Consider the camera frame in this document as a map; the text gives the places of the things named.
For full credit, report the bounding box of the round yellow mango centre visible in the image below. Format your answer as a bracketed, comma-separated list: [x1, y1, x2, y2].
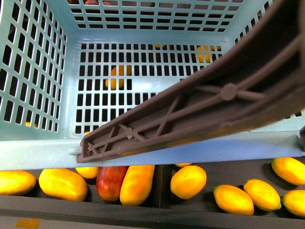
[170, 165, 207, 200]

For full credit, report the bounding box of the brown plastic basket handle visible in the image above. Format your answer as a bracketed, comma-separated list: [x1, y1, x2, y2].
[76, 0, 305, 163]

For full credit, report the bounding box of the teal plastic shopping basket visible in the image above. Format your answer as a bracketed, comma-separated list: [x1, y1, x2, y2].
[0, 0, 305, 171]

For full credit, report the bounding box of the yellow mango lower right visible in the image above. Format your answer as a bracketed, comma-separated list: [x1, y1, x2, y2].
[213, 185, 254, 215]

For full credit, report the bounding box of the yellow mango right edge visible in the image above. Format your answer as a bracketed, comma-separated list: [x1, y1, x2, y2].
[282, 190, 305, 218]

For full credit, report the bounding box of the red mango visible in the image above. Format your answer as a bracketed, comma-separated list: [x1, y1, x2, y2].
[96, 166, 128, 203]

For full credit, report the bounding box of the long yellow mango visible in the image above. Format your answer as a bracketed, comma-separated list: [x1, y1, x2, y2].
[120, 165, 155, 206]

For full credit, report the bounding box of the yellow mango right middle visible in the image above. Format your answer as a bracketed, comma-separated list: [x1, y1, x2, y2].
[244, 179, 281, 211]

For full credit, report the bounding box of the yellow mango far left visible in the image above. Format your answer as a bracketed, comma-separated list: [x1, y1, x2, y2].
[0, 170, 36, 196]

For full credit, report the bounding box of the yellow mango top right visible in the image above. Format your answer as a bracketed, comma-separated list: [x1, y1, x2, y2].
[271, 157, 305, 185]

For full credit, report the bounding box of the small yellow mango behind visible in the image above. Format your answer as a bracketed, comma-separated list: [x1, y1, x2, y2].
[75, 167, 98, 179]

